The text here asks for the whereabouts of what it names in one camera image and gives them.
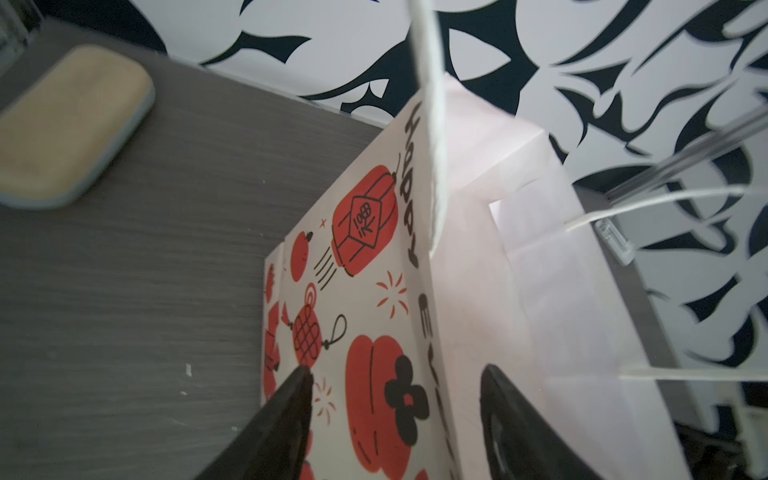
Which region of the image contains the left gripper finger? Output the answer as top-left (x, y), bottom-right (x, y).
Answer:
top-left (406, 0), bottom-right (449, 255)

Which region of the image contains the red white paper bag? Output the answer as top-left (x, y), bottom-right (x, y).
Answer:
top-left (260, 74), bottom-right (768, 480)

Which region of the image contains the small white remote device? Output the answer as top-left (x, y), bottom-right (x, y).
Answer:
top-left (593, 218), bottom-right (635, 266)

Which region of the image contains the beige glasses case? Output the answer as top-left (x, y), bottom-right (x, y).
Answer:
top-left (1, 44), bottom-right (156, 210)

